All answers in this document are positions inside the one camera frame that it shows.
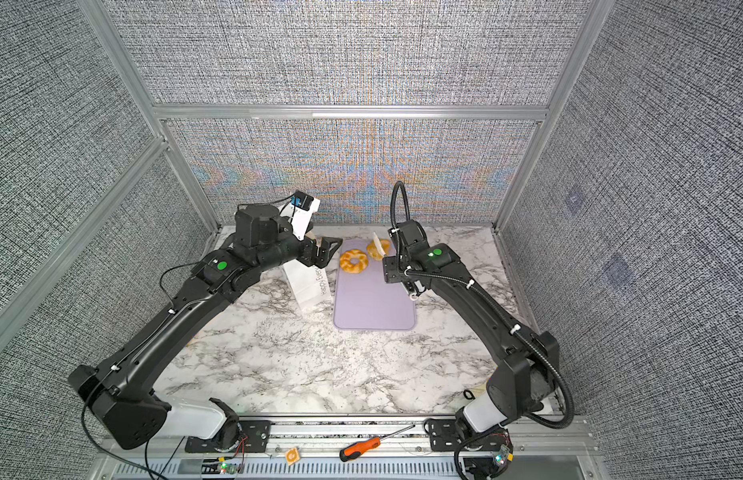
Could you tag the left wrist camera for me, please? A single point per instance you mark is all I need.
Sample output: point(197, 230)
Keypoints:
point(303, 207)

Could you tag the white paper bag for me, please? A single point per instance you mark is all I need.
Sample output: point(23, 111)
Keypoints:
point(308, 284)

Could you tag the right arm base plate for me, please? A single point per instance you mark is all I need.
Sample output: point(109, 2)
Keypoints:
point(447, 434)

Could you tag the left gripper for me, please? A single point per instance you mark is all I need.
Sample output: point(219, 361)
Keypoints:
point(323, 257)

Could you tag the ring-shaped fake bread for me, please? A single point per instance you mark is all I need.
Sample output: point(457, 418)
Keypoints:
point(353, 261)

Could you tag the aluminium front rail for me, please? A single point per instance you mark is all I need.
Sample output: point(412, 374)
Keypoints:
point(539, 453)

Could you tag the lilac plastic tray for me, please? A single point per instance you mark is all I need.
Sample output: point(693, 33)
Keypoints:
point(364, 301)

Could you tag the orange handled screwdriver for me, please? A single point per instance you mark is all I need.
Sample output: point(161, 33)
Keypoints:
point(359, 448)

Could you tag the round twisted fake bun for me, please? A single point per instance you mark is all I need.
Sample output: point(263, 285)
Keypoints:
point(371, 248)

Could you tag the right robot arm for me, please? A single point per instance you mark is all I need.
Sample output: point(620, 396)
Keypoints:
point(527, 382)

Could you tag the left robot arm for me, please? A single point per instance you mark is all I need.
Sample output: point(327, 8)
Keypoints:
point(119, 391)

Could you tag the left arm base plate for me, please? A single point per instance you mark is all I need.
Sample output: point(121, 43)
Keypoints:
point(250, 436)

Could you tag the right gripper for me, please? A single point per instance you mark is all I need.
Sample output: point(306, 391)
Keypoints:
point(390, 269)

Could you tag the small orange tag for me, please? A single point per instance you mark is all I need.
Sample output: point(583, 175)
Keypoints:
point(292, 456)

